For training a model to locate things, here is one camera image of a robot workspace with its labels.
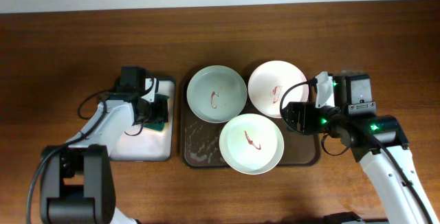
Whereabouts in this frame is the green yellow scrub sponge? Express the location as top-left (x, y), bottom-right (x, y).
top-left (143, 94), bottom-right (169, 131)

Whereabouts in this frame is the cream white plate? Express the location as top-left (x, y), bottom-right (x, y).
top-left (219, 113), bottom-right (285, 175)

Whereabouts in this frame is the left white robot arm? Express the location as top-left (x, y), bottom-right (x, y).
top-left (36, 93), bottom-right (168, 223)

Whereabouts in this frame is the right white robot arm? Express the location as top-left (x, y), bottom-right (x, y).
top-left (280, 102), bottom-right (439, 223)

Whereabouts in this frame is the soapy water tray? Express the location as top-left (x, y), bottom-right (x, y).
top-left (110, 76), bottom-right (176, 161)

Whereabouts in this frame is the pink white plate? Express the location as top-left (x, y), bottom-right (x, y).
top-left (247, 60), bottom-right (307, 118)

